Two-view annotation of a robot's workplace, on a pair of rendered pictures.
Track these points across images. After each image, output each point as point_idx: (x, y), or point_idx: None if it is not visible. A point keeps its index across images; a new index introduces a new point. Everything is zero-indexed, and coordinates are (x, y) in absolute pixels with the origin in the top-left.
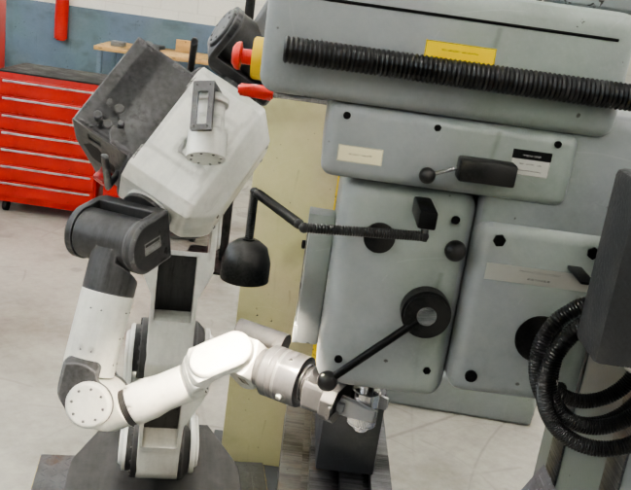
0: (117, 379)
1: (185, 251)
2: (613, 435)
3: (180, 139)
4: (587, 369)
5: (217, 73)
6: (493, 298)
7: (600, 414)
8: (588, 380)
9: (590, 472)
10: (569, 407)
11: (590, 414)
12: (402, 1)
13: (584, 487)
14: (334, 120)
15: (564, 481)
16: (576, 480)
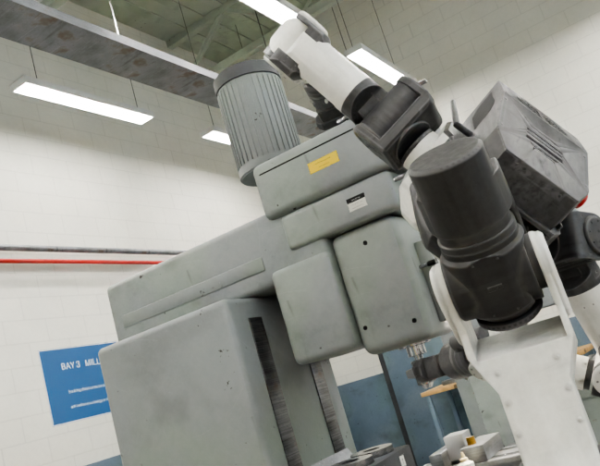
0: (597, 361)
1: (509, 330)
2: (315, 381)
3: None
4: (280, 381)
5: (435, 130)
6: None
7: (301, 387)
8: (285, 384)
9: (314, 418)
10: (285, 414)
11: (297, 397)
12: None
13: (317, 430)
14: None
15: (306, 454)
16: (311, 438)
